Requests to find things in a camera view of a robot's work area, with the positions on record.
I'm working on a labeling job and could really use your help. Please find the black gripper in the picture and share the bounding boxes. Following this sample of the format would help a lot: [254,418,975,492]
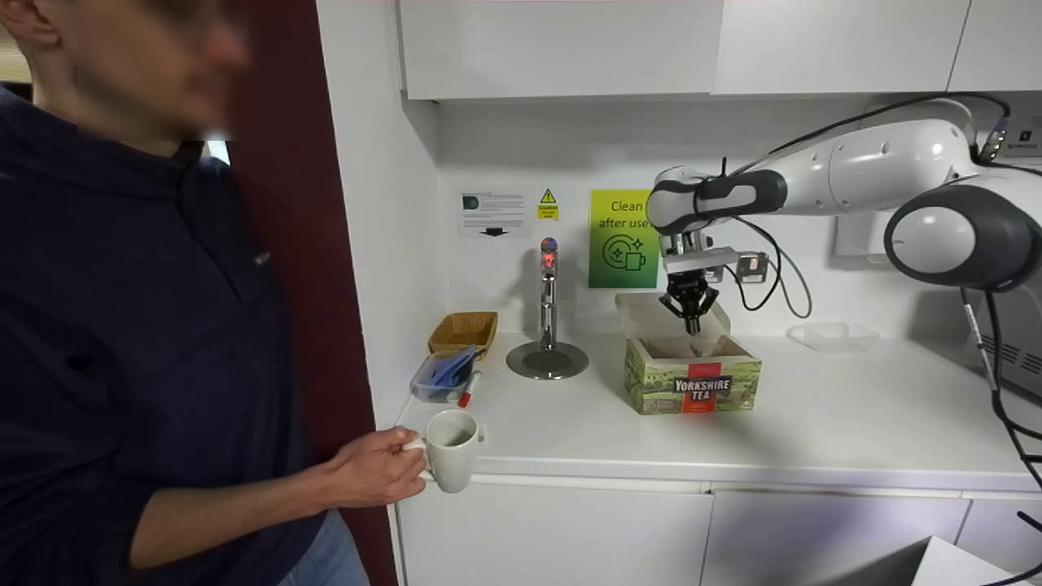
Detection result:
[662,270,720,334]

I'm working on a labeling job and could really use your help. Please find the white mug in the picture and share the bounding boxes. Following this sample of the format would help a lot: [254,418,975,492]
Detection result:
[417,408,489,497]

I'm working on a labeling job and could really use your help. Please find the person's right forearm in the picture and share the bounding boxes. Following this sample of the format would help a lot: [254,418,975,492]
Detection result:
[126,465,339,572]

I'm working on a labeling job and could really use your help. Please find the green tea bag box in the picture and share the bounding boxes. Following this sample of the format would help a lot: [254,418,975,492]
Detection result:
[612,291,766,420]

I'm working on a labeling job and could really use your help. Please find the person's right hand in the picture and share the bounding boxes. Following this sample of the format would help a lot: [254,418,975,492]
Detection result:
[321,423,432,515]

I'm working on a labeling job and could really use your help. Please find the green clean after use poster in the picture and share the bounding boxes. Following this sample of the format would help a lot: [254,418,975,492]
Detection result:
[585,187,666,293]

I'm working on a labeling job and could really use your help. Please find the clear plastic lid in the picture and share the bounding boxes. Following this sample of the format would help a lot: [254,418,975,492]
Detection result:
[786,320,882,356]

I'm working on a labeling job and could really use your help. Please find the chrome tap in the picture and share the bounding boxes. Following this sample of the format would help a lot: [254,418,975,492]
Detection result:
[535,235,564,353]

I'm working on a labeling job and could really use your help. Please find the yellow warning sticker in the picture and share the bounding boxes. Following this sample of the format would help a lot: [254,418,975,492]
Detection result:
[535,187,567,224]

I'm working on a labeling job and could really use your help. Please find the white notice label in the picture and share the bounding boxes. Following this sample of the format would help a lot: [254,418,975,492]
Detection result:
[455,190,531,240]

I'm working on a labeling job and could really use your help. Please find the grey appliance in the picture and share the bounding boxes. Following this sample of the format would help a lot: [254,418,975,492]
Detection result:
[907,282,1042,408]

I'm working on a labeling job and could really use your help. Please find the white lower cabinet door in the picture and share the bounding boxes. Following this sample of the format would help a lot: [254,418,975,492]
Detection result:
[395,476,717,586]
[697,489,975,586]
[953,495,1042,579]

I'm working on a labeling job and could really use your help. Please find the blue cloth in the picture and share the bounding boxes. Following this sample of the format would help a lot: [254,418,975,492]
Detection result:
[407,345,481,408]

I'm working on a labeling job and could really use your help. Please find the white upper cabinet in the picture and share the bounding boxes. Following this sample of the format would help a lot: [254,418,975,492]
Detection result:
[395,0,1042,105]

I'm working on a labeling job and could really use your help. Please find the person in navy sweater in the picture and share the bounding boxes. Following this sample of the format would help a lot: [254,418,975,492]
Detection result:
[0,0,370,586]

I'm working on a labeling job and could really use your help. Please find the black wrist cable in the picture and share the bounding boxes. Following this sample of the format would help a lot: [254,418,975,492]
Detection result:
[720,90,1016,326]

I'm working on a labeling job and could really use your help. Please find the black base cable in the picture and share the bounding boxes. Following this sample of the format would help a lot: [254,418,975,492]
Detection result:
[956,282,1042,586]

